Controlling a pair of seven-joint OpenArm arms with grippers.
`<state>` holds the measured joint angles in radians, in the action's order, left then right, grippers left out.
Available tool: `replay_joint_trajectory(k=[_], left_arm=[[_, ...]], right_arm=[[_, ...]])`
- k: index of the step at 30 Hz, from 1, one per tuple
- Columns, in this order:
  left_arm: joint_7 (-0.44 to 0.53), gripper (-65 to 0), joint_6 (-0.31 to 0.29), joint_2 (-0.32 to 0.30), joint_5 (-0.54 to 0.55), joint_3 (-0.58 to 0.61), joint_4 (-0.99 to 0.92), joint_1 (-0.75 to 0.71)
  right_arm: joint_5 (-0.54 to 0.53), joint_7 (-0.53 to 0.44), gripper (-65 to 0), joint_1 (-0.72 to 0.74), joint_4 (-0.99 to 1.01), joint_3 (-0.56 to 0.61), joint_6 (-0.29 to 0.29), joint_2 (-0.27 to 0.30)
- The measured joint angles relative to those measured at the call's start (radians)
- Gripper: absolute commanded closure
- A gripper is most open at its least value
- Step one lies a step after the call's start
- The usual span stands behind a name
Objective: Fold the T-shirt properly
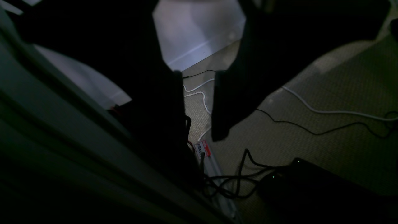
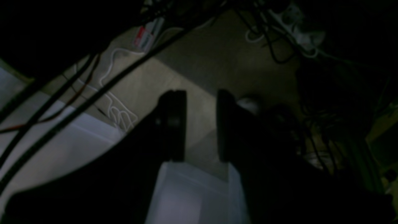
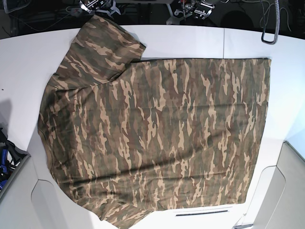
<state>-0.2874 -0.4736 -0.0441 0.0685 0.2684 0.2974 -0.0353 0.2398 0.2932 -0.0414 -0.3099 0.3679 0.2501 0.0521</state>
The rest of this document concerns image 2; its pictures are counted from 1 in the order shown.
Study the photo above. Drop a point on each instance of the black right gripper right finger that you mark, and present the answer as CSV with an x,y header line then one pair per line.
x,y
258,162

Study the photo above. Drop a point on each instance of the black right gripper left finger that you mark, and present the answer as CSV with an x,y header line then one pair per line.
x,y
161,138

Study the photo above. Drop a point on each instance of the white power strip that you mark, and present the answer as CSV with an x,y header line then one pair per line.
x,y
306,34

